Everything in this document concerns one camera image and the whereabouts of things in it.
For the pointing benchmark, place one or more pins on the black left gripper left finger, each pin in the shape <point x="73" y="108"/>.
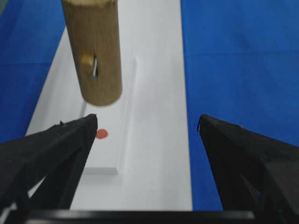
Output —
<point x="39" y="174"/>

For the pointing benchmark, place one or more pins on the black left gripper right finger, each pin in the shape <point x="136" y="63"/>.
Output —
<point x="252" y="172"/>

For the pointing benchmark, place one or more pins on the wooden mallet hammer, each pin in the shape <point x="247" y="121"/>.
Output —
<point x="93" y="30"/>

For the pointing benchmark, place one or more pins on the small white marked block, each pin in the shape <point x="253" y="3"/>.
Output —
<point x="107" y="154"/>

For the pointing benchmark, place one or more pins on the large white foam board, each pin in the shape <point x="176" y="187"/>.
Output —
<point x="155" y="172"/>

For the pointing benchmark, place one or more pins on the blue table cloth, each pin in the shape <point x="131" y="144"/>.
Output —
<point x="241" y="64"/>

